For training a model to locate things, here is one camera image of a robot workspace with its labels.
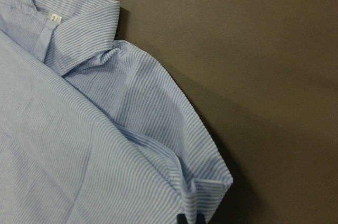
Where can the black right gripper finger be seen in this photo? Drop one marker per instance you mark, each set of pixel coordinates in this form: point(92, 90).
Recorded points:
point(181, 219)

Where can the light blue striped shirt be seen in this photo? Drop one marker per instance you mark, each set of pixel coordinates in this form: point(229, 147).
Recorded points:
point(94, 129)

